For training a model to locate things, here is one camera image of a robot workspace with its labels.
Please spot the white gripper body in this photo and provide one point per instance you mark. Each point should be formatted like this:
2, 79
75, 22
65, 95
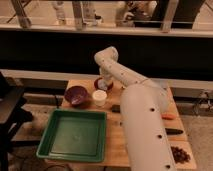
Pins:
106, 76

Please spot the red bowl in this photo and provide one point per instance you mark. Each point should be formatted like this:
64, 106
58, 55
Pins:
96, 86

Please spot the small grey towel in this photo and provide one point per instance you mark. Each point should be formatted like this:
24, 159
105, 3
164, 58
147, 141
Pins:
101, 85

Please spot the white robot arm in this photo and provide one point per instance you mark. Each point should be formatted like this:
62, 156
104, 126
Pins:
141, 104

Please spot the purple bowl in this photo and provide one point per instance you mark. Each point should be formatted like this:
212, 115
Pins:
76, 95

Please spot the white cup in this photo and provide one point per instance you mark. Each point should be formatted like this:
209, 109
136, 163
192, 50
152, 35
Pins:
99, 97

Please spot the green plastic tray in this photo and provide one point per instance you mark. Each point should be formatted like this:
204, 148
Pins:
74, 135

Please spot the orange carrot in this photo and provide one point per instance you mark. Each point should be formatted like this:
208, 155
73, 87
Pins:
168, 116

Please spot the dark chair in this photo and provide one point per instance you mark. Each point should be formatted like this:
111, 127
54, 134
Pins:
12, 117

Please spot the pile of brown pieces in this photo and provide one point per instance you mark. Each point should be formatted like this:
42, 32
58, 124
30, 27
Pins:
180, 156

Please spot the black handled knife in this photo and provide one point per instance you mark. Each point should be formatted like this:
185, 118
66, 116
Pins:
171, 131

